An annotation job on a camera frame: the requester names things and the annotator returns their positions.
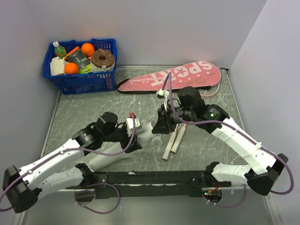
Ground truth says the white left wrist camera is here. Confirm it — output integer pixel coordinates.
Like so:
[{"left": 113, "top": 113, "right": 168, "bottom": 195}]
[{"left": 126, "top": 112, "right": 142, "bottom": 135}]

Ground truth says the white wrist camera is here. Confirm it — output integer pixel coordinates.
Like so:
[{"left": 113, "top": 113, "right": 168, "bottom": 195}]
[
  {"left": 126, "top": 112, "right": 142, "bottom": 135},
  {"left": 156, "top": 89, "right": 170, "bottom": 111}
]

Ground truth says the green drink bottle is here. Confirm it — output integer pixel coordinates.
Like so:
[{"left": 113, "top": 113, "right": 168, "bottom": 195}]
[{"left": 52, "top": 41, "right": 67, "bottom": 59}]

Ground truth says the pink racket bag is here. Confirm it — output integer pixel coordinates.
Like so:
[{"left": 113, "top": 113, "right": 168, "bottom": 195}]
[{"left": 117, "top": 61, "right": 221, "bottom": 94}]

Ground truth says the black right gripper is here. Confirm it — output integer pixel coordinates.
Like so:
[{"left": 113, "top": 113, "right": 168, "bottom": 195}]
[{"left": 151, "top": 103, "right": 195, "bottom": 135}]

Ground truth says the orange ball upper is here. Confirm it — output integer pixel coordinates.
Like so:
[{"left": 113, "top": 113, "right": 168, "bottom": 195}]
[{"left": 81, "top": 43, "right": 95, "bottom": 56}]

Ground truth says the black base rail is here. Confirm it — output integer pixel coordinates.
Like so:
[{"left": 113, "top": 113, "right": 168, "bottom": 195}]
[{"left": 69, "top": 170, "right": 232, "bottom": 199}]

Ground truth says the white shuttlecock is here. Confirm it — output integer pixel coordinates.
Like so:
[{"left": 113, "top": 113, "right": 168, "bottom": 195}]
[{"left": 151, "top": 135, "right": 163, "bottom": 149}]

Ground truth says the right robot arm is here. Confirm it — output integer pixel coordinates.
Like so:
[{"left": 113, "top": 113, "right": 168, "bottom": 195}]
[{"left": 152, "top": 86, "right": 288, "bottom": 195}]

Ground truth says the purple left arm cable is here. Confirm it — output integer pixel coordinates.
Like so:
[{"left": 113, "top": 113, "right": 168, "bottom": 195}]
[{"left": 0, "top": 114, "right": 138, "bottom": 214}]

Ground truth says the dark green carton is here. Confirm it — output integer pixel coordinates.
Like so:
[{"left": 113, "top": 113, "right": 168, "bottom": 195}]
[{"left": 67, "top": 49, "right": 92, "bottom": 74}]

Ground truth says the white cloth bag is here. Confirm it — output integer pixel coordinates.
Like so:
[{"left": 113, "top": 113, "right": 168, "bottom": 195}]
[{"left": 50, "top": 57, "right": 68, "bottom": 76}]

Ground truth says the orange ball lower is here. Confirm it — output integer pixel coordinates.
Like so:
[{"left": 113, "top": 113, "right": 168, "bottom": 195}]
[{"left": 64, "top": 62, "right": 79, "bottom": 75}]

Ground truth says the orange ball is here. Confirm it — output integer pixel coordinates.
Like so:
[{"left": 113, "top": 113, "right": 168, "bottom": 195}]
[
  {"left": 81, "top": 43, "right": 95, "bottom": 56},
  {"left": 64, "top": 62, "right": 79, "bottom": 75}
]

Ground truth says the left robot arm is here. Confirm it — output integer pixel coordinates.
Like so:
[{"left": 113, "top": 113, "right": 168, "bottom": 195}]
[{"left": 1, "top": 112, "right": 142, "bottom": 213}]

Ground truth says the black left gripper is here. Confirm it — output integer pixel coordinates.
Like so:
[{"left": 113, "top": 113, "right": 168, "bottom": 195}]
[{"left": 102, "top": 125, "right": 143, "bottom": 152}]

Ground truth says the white shuttlecock tube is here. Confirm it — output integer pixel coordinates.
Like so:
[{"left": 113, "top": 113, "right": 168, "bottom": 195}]
[{"left": 88, "top": 121, "right": 156, "bottom": 171}]

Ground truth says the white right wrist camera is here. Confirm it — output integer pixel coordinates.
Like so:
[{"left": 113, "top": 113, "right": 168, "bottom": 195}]
[{"left": 156, "top": 89, "right": 170, "bottom": 111}]

